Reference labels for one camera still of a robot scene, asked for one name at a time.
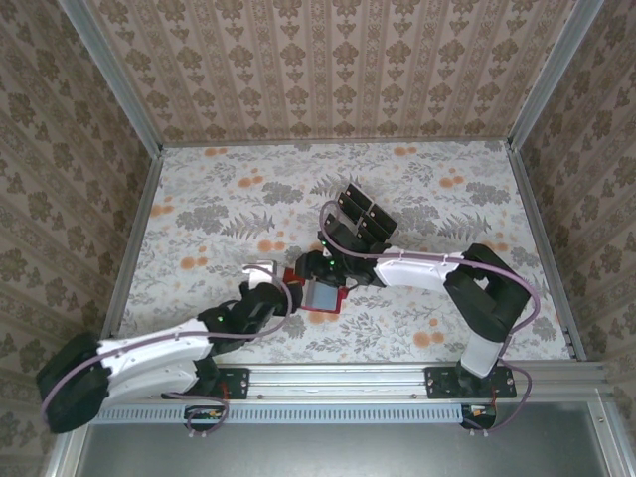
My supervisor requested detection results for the red card holder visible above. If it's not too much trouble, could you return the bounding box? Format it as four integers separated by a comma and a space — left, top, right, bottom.
280, 266, 350, 316

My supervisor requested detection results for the black controller board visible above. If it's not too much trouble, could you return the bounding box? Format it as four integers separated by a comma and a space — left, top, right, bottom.
460, 402, 499, 429
184, 404, 226, 429

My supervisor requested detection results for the grey metal sheet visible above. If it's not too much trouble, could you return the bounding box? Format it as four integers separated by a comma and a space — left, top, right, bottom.
74, 421, 612, 477

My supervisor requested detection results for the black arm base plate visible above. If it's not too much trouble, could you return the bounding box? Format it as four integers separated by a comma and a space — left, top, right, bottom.
424, 365, 518, 401
216, 366, 250, 401

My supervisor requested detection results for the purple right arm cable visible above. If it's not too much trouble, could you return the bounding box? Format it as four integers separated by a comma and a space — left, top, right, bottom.
318, 199, 542, 434

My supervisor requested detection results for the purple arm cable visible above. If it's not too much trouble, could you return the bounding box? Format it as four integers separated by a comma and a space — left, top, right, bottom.
318, 199, 542, 434
39, 265, 294, 442

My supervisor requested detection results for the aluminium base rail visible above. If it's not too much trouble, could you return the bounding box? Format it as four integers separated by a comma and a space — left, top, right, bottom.
69, 361, 612, 404

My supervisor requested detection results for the grey slotted cable duct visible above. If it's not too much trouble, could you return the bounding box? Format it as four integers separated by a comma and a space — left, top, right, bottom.
91, 401, 466, 426

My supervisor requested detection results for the aluminium table edge rail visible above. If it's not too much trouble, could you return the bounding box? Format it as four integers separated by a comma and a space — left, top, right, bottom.
93, 146, 165, 367
505, 141, 588, 363

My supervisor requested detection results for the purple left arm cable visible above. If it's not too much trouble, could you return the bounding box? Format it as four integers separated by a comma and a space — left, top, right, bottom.
39, 265, 294, 442

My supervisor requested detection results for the aluminium frame post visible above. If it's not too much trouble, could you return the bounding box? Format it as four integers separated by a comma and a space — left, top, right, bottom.
506, 0, 606, 150
55, 0, 166, 159

